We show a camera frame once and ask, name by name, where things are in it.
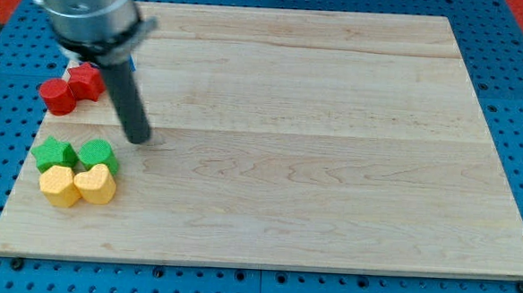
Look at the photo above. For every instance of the yellow hexagon block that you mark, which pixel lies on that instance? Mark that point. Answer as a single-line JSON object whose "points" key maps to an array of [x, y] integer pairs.
{"points": [[57, 184]]}

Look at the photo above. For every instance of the red cylinder block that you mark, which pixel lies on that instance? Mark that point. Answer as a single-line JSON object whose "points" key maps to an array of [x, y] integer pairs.
{"points": [[57, 96]]}

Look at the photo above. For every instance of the yellow heart block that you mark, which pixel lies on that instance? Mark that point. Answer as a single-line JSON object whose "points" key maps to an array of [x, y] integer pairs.
{"points": [[97, 185]]}

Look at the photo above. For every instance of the green cylinder block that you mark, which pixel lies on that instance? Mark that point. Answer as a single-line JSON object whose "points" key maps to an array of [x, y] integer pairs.
{"points": [[98, 151]]}

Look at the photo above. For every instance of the green star block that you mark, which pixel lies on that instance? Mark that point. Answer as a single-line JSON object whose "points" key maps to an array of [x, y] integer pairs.
{"points": [[54, 153]]}

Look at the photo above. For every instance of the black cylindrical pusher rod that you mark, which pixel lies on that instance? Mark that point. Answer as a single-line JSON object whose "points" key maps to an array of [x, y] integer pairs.
{"points": [[127, 102]]}

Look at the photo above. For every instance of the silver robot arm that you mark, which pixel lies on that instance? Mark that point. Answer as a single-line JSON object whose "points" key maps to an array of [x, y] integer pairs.
{"points": [[105, 33]]}

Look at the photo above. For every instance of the wooden board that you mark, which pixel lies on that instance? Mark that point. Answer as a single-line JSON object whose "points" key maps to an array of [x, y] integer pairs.
{"points": [[288, 140]]}

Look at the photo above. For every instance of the red star block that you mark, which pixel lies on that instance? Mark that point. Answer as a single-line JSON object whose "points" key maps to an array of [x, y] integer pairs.
{"points": [[86, 82]]}

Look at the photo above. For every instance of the blue block behind arm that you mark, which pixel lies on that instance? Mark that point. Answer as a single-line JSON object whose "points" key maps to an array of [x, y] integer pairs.
{"points": [[132, 64]]}

